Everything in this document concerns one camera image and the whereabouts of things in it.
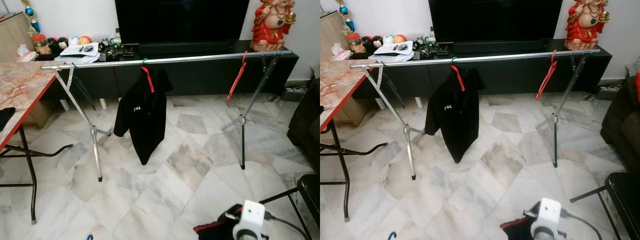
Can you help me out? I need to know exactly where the black polo shirt round logo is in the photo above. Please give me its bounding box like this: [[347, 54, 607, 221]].
[[500, 202, 536, 240], [193, 204, 271, 240]]

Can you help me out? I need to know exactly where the black plastic hanger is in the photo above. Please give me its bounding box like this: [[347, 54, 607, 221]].
[[382, 74, 406, 110], [74, 75, 97, 112]]

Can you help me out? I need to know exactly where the red plastic hanger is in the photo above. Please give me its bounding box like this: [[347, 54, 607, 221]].
[[225, 50, 249, 103], [535, 49, 559, 101]]

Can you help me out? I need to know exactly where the red hanger with green hook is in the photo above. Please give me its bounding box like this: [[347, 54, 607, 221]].
[[141, 58, 156, 94], [450, 56, 466, 92]]

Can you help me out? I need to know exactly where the pink tissue packet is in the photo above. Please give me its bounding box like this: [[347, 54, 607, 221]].
[[330, 43, 351, 61], [16, 44, 38, 62]]

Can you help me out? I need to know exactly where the jar with red lid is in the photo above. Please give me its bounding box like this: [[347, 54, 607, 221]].
[[348, 32, 363, 53], [32, 34, 48, 55]]

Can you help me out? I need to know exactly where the light wooden cabinet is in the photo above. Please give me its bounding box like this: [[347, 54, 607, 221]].
[[320, 11, 353, 61], [0, 12, 38, 63]]

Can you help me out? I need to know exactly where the stack of white papers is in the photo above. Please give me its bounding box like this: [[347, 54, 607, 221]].
[[367, 41, 415, 63], [54, 42, 101, 65]]

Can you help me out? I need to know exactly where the red laughing buddha statue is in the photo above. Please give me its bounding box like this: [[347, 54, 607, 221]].
[[565, 0, 611, 51], [250, 0, 297, 52]]

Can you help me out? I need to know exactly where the gold blue trophy ornament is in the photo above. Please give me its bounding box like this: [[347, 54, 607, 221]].
[[337, 0, 356, 35], [21, 0, 41, 37]]

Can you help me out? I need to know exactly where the black television console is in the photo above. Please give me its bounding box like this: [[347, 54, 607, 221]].
[[50, 47, 300, 98], [367, 46, 612, 96]]

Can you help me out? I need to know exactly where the black shirt with FSL print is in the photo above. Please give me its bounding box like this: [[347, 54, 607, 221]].
[[113, 67, 174, 166], [424, 66, 485, 164]]

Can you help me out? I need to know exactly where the silver metal clothes rack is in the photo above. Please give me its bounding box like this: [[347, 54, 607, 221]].
[[350, 48, 602, 181], [41, 49, 293, 182]]

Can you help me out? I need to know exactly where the black soundbar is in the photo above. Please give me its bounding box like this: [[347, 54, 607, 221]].
[[138, 41, 236, 56], [452, 40, 548, 54]]

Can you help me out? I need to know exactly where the black flat screen television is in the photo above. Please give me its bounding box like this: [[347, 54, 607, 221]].
[[114, 0, 250, 45], [428, 0, 564, 43]]

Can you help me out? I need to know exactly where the plain black garment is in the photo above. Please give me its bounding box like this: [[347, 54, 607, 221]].
[[0, 106, 17, 132]]

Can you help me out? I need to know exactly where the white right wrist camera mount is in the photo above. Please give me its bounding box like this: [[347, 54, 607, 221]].
[[232, 200, 266, 240], [530, 197, 563, 240]]

